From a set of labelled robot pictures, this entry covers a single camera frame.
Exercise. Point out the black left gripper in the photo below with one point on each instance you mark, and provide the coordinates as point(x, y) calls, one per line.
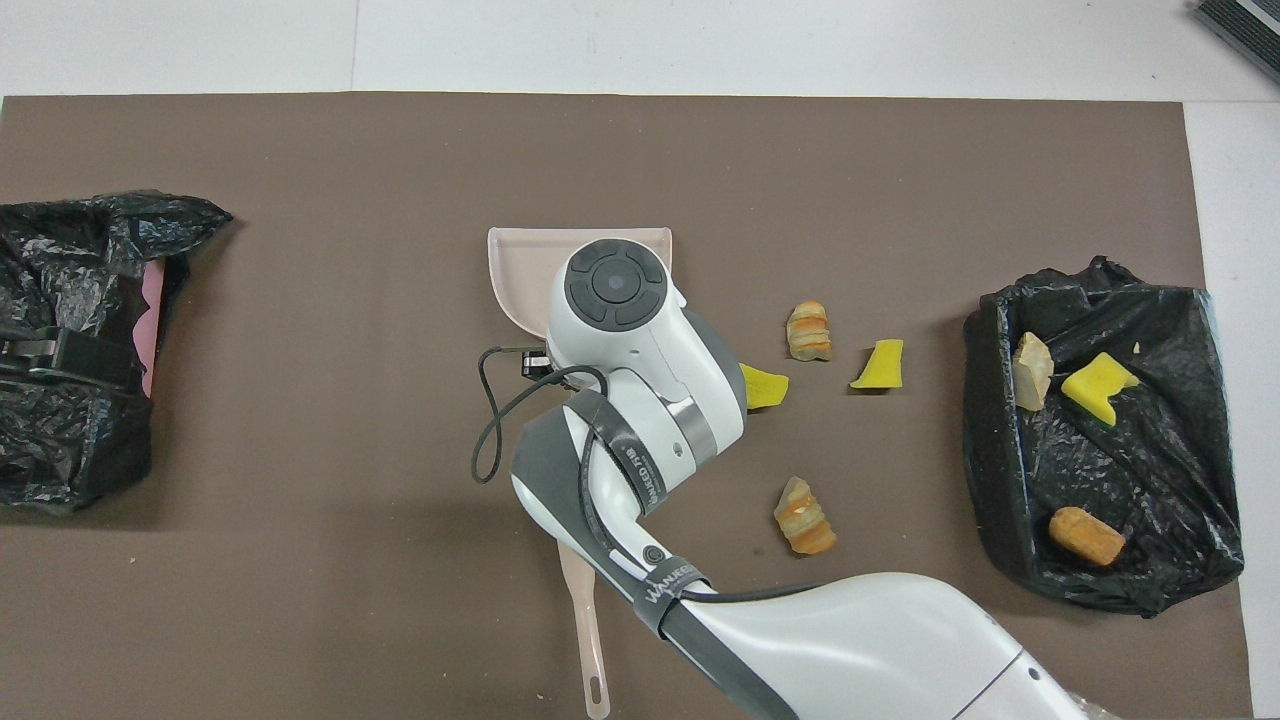
point(30, 358)

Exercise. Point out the beige plastic dustpan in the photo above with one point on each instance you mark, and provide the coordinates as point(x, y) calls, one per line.
point(525, 270)

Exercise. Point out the yellow sponge piece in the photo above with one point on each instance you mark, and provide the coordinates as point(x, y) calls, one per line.
point(765, 388)
point(880, 368)
point(1095, 388)

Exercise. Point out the beige brush black bristles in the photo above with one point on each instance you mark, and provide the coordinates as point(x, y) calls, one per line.
point(585, 620)

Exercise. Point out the striped croissant bread piece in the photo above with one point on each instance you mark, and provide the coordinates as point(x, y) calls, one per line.
point(809, 332)
point(1032, 370)
point(805, 518)

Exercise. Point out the brown bread roll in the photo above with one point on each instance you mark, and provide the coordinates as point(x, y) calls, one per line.
point(1085, 537)

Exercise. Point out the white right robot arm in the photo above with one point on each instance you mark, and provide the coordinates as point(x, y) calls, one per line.
point(650, 350)

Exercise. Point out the black bag lined pink bin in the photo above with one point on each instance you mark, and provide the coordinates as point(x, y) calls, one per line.
point(70, 440)

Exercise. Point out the brown table mat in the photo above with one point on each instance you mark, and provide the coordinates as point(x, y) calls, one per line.
point(300, 600)

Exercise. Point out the dark ribbed panel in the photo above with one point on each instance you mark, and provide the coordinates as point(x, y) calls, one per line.
point(1245, 30)

